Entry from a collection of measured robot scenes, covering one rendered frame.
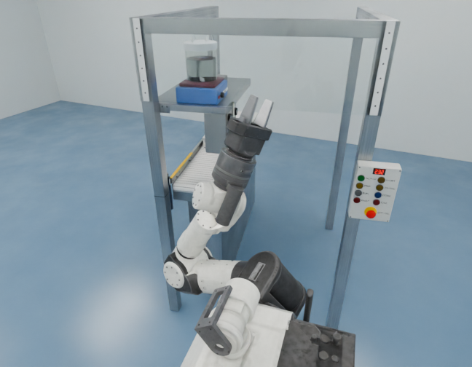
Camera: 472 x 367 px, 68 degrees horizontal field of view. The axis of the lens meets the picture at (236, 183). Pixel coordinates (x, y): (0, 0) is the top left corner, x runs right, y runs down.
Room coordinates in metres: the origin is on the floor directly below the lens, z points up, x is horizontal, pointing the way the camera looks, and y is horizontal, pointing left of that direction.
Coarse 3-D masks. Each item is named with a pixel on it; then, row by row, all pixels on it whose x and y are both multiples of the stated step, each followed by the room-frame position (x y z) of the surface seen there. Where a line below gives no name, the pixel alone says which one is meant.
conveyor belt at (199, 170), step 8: (240, 112) 2.87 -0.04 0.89; (256, 112) 2.88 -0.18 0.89; (200, 152) 2.05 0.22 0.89; (192, 160) 1.93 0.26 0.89; (200, 160) 1.93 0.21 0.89; (208, 160) 1.93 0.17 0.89; (216, 160) 1.93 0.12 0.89; (192, 168) 1.82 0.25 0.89; (200, 168) 1.82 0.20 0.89; (208, 168) 1.82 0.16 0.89; (184, 176) 1.72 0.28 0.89; (192, 176) 1.72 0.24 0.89; (200, 176) 1.72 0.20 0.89; (208, 176) 1.72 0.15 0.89; (176, 184) 1.64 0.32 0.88; (184, 184) 1.63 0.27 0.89; (192, 184) 1.63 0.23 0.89; (192, 192) 1.61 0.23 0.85
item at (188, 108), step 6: (174, 108) 1.60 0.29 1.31; (180, 108) 1.59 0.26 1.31; (186, 108) 1.59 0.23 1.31; (192, 108) 1.58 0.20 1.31; (198, 108) 1.57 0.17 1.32; (204, 108) 1.57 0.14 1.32; (210, 108) 1.56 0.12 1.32; (216, 108) 1.56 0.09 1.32; (222, 108) 1.55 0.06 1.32; (228, 108) 1.60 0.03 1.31
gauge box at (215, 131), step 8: (232, 112) 1.69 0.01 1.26; (208, 120) 1.56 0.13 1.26; (216, 120) 1.56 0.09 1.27; (224, 120) 1.55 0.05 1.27; (208, 128) 1.57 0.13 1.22; (216, 128) 1.56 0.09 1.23; (224, 128) 1.55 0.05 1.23; (208, 136) 1.57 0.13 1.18; (216, 136) 1.56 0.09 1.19; (224, 136) 1.55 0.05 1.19; (208, 144) 1.57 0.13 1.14; (216, 144) 1.56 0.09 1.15; (224, 144) 1.55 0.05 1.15; (208, 152) 1.57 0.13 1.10; (216, 152) 1.56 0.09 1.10
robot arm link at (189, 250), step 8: (192, 224) 0.73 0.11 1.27; (184, 232) 0.76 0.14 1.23; (192, 232) 0.73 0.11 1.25; (184, 240) 0.74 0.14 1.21; (192, 240) 0.72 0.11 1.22; (200, 240) 0.72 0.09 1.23; (176, 248) 0.76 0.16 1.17; (184, 248) 0.73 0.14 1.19; (192, 248) 0.73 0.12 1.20; (200, 248) 0.73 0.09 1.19; (168, 256) 0.74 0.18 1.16; (176, 256) 0.74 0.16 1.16; (184, 256) 0.74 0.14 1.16; (192, 256) 0.73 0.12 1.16; (200, 256) 0.76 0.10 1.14; (184, 264) 0.72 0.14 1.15; (192, 264) 0.73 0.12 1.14; (184, 272) 0.70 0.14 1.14
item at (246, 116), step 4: (252, 96) 0.75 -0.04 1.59; (256, 96) 0.75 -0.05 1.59; (248, 100) 0.75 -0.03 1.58; (252, 100) 0.74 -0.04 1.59; (256, 100) 0.74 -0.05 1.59; (248, 104) 0.75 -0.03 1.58; (252, 104) 0.74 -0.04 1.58; (256, 104) 0.74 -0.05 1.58; (244, 108) 0.75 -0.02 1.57; (248, 108) 0.74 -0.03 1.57; (252, 108) 0.73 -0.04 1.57; (244, 112) 0.75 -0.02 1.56; (248, 112) 0.74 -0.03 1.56; (252, 112) 0.73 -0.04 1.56; (240, 116) 0.74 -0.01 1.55; (244, 116) 0.74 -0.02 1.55; (248, 116) 0.73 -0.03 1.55; (252, 116) 0.73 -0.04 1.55; (240, 120) 0.73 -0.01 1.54; (244, 120) 0.73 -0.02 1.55; (248, 120) 0.73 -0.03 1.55; (248, 124) 0.73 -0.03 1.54
